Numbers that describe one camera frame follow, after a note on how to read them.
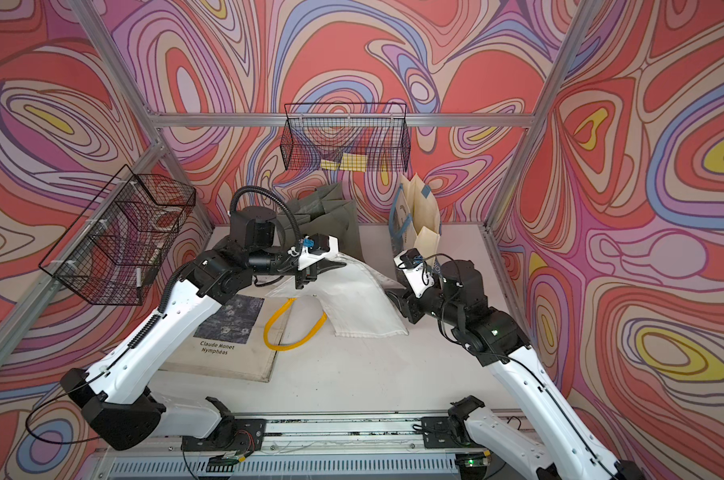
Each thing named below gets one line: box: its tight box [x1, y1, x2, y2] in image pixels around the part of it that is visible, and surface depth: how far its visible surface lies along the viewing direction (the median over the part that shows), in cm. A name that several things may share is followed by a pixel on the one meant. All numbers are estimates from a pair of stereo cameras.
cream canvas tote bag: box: [159, 283, 294, 382], surface depth 86 cm
